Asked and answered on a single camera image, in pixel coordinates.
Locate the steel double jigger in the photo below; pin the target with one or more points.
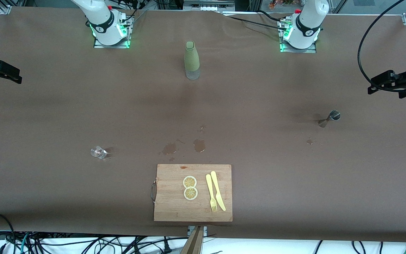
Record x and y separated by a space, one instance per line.
334 115

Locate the green sleeved glass bottle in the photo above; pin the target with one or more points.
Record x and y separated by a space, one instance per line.
191 58

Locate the wooden cutting board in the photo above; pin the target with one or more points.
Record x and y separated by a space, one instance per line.
174 208

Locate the small metal bracket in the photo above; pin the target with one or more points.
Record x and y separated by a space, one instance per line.
204 229

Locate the brown table cover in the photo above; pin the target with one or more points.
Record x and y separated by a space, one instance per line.
294 194

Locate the wooden post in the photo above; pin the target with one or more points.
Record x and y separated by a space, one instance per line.
193 245

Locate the yellow lemon slice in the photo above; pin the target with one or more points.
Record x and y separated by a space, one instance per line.
189 181
190 194

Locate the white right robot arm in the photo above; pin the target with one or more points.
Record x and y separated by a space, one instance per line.
102 24

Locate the yellow plastic knife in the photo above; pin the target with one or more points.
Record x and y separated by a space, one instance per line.
214 180

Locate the grey network switch box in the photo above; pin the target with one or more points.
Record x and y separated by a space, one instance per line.
208 5

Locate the yellow plastic fork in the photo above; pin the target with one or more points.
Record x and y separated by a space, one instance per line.
209 183

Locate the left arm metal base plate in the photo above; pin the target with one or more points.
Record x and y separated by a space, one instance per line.
312 50

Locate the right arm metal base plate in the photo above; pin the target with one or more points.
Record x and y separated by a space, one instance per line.
99 45

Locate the clear glass beaker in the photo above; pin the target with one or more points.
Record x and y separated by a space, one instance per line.
99 152

